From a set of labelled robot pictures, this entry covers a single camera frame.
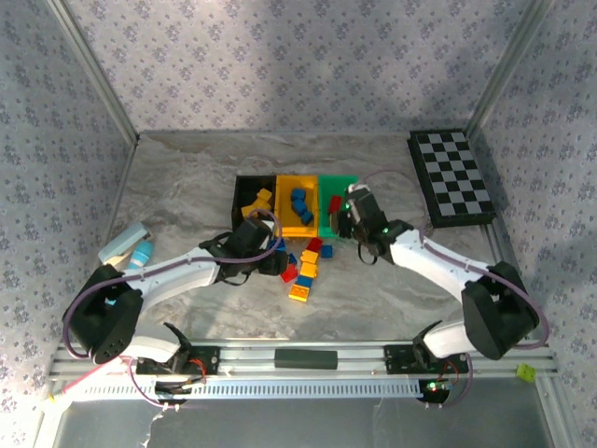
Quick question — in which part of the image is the green plastic bin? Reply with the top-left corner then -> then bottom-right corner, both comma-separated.
316,174 -> 361,240

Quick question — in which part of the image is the yellow plastic bin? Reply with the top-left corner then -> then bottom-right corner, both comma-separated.
273,174 -> 323,239

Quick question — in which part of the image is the black plastic bin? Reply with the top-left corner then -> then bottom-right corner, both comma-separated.
231,175 -> 281,234

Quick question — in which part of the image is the black rectangular block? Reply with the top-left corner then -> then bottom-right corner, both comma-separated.
273,348 -> 339,371

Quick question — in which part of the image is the black and grey checkerboard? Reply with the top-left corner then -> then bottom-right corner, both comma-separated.
407,129 -> 498,230

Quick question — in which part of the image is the light blue stapler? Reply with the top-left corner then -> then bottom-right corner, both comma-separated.
97,221 -> 155,267

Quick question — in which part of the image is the thin pink rod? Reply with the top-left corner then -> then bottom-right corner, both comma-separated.
49,357 -> 123,403

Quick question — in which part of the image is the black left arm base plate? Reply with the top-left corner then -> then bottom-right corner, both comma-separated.
134,343 -> 221,375

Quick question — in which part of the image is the aluminium mounting rail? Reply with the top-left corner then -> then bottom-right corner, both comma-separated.
49,339 -> 560,380

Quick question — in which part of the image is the white slotted cable duct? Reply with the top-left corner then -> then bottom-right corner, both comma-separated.
83,378 -> 421,401

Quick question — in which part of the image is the aluminium table edge rail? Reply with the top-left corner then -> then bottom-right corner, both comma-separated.
86,133 -> 141,293
465,130 -> 537,342

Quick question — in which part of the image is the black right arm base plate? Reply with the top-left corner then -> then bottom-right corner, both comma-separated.
382,343 -> 470,374

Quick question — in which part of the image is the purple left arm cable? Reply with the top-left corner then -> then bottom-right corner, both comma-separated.
62,208 -> 285,360

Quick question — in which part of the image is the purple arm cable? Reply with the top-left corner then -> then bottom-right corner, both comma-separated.
62,208 -> 285,360
363,170 -> 551,349

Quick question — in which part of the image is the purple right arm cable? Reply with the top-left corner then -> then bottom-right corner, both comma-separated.
363,170 -> 551,349

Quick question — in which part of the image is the aluminium frame post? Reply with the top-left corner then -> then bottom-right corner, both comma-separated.
46,0 -> 141,144
465,0 -> 559,137

